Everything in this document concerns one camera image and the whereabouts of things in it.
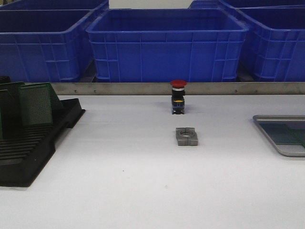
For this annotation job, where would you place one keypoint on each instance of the far left blue crate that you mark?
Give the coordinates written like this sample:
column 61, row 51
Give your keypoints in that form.
column 55, row 5

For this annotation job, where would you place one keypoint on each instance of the green circuit board in rack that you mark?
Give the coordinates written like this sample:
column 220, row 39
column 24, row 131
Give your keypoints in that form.
column 38, row 102

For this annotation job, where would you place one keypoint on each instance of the silver metal tray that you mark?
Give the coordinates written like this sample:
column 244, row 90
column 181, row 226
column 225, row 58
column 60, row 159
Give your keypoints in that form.
column 285, row 150

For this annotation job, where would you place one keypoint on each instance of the blue plastic crate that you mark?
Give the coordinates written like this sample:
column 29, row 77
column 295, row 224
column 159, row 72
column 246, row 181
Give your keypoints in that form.
column 145, row 46
column 44, row 45
column 274, row 48

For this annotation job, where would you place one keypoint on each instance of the green perforated circuit board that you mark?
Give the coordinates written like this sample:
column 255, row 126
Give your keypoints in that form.
column 281, row 134

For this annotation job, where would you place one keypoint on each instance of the left blue plastic crate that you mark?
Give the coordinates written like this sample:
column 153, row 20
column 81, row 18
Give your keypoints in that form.
column 44, row 45

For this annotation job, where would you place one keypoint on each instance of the metal table edge rail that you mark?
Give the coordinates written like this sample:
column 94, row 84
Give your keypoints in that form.
column 235, row 88

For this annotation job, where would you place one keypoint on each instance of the centre blue plastic crate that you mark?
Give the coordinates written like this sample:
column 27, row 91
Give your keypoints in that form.
column 145, row 46

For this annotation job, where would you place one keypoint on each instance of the right blue plastic crate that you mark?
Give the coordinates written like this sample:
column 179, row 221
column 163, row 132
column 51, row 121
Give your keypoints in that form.
column 274, row 48

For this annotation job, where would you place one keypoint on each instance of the black slotted board rack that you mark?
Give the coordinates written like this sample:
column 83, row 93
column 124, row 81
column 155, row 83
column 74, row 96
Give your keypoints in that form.
column 27, row 149

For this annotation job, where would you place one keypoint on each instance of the red emergency stop button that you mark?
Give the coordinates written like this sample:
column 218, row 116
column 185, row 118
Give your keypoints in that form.
column 178, row 93

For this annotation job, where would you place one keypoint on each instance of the dark green rear board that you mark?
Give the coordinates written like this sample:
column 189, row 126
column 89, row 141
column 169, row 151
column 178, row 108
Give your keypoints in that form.
column 10, row 114

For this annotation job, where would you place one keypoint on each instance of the far right blue crate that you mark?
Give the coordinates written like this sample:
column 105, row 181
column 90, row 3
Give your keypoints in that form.
column 232, row 4

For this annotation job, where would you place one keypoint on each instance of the grey metal clamp block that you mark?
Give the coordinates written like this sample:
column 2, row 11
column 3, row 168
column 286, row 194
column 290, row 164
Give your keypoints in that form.
column 186, row 136

